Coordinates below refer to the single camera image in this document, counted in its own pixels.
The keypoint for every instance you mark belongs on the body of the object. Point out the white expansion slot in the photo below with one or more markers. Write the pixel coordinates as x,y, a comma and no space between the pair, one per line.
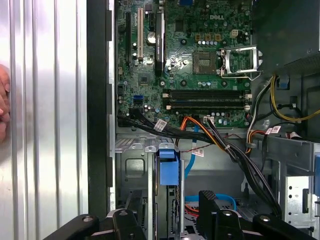
140,35

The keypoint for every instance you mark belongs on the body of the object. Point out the black PC case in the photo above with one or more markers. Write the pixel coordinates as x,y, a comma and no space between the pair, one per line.
96,100

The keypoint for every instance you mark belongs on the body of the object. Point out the metal socket cover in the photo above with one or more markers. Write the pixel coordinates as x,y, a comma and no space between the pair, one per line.
254,60

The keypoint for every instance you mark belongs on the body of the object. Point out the CPU socket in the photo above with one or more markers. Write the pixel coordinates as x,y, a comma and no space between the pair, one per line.
205,62

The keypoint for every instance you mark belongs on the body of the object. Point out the metal disk bay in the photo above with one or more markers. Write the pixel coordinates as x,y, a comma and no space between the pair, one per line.
132,170

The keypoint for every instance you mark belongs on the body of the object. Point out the black RAM slot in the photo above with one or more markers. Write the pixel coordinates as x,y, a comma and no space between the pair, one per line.
205,91
205,107
205,102
205,96

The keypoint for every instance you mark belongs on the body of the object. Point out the grey power supply unit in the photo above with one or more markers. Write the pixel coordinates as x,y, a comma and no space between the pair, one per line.
282,32

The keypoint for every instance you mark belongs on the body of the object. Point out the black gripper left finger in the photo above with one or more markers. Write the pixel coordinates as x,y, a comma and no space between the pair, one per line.
130,225

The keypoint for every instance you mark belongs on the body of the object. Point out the black expansion slot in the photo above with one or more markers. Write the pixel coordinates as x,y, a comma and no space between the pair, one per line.
128,40

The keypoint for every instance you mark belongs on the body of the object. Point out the green motherboard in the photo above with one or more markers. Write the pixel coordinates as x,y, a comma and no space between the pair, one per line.
180,82

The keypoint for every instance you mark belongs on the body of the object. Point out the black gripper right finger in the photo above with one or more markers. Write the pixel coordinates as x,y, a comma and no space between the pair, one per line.
210,220

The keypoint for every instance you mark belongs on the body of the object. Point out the blue plastic cage latch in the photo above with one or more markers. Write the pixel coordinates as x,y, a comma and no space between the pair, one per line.
318,170

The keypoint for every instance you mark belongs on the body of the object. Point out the person's hand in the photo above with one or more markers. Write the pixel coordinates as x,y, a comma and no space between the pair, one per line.
3,100

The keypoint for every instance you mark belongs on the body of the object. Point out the metal optical drive cage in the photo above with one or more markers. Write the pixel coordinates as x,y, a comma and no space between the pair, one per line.
297,180

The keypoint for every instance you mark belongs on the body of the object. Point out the locking lever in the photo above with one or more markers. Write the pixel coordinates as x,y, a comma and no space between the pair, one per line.
237,76

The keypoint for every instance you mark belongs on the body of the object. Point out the hard disk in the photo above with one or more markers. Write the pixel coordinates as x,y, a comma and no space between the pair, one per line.
169,172

